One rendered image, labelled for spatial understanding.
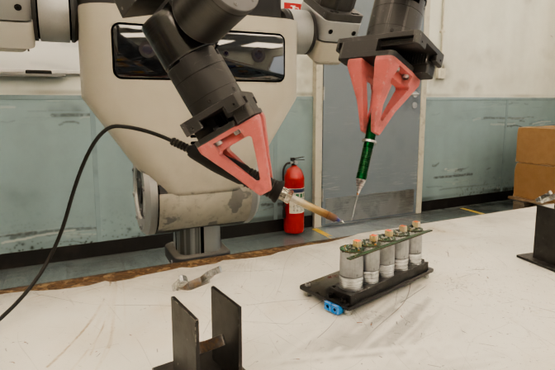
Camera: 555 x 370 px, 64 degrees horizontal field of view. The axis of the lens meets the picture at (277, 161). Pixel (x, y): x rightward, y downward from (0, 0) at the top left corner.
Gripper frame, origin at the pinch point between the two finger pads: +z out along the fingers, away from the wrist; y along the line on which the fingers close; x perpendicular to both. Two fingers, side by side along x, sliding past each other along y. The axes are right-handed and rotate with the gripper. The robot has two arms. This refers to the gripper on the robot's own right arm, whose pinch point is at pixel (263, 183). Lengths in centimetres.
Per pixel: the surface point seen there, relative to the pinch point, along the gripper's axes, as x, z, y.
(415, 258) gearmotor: -10.3, 17.2, 6.1
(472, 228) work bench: -21.8, 27.3, 29.7
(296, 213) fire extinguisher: 39, 60, 264
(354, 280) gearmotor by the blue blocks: -3.5, 13.0, -1.8
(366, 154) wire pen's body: -10.9, 2.8, 2.2
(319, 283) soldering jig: 0.6, 13.1, 2.1
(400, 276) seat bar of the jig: -7.7, 17.1, 3.2
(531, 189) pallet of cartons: -133, 152, 337
